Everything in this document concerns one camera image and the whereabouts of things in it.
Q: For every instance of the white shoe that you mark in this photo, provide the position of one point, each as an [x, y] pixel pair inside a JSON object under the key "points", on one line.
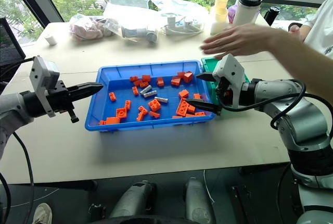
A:
{"points": [[43, 214]]}

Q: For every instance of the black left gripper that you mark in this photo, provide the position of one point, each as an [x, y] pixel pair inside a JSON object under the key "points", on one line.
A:
{"points": [[60, 97]]}

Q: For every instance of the white tumbler with black lid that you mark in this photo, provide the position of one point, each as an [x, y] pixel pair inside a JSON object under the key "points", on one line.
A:
{"points": [[245, 10]]}

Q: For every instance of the small white cylinder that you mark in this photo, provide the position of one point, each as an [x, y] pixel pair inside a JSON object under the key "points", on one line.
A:
{"points": [[51, 39]]}

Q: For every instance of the person's right hand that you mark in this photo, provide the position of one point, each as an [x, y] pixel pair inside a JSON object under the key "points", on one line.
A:
{"points": [[244, 39]]}

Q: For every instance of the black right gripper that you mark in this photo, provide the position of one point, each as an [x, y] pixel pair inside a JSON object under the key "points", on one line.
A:
{"points": [[224, 91]]}

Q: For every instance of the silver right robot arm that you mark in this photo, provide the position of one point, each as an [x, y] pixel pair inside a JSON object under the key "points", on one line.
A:
{"points": [[304, 119]]}

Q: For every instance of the blue plastic tray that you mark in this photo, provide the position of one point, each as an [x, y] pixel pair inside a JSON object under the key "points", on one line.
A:
{"points": [[119, 88]]}

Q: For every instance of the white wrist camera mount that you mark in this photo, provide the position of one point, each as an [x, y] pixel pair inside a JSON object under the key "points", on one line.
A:
{"points": [[43, 74], [230, 70]]}

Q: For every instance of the green plastic tray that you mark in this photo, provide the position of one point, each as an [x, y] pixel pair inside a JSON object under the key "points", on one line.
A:
{"points": [[210, 63]]}

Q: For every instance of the black mesh chair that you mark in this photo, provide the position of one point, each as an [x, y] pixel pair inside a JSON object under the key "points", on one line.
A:
{"points": [[9, 49]]}

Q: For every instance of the purple bag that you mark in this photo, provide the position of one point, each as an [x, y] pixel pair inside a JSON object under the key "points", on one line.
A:
{"points": [[232, 13]]}

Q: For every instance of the person's right forearm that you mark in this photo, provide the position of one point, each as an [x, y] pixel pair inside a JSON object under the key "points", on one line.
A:
{"points": [[304, 57]]}

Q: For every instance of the black bottle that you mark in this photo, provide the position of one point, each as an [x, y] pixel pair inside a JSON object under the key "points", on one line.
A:
{"points": [[271, 15]]}

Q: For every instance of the bag of pink cloth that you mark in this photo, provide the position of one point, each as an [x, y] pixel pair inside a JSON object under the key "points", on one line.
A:
{"points": [[86, 30]]}

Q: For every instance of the yellow stacked cups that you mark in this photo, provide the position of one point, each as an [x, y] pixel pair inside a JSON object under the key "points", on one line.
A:
{"points": [[219, 18]]}

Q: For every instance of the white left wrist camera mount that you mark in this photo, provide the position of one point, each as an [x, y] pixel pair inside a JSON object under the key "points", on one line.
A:
{"points": [[43, 74]]}

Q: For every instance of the person's white shirt torso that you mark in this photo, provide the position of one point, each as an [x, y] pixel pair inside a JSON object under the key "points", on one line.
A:
{"points": [[322, 26]]}

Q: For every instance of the person's left hand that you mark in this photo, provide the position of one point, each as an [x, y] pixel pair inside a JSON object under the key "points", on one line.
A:
{"points": [[296, 32]]}

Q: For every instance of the grey rounded robot leg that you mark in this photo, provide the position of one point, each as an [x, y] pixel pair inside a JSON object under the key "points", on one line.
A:
{"points": [[135, 198], [199, 200]]}

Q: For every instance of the grey pipe fitting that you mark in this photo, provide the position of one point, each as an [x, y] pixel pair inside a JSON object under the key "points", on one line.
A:
{"points": [[140, 33]]}

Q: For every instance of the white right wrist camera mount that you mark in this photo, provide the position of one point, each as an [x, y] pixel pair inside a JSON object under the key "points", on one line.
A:
{"points": [[230, 70]]}

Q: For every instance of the orange building block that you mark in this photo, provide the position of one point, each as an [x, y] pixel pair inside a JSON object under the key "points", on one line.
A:
{"points": [[154, 105], [188, 77], [141, 116], [144, 84], [183, 93], [177, 117], [113, 120], [127, 104], [133, 78], [143, 109], [176, 81], [102, 123], [154, 114], [137, 82], [146, 78], [112, 97], [190, 115], [197, 96], [160, 82], [200, 113], [191, 109], [135, 91], [121, 112], [181, 74], [182, 109]]}

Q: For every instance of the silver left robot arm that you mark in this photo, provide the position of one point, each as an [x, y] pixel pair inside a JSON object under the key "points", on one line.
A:
{"points": [[11, 109]]}

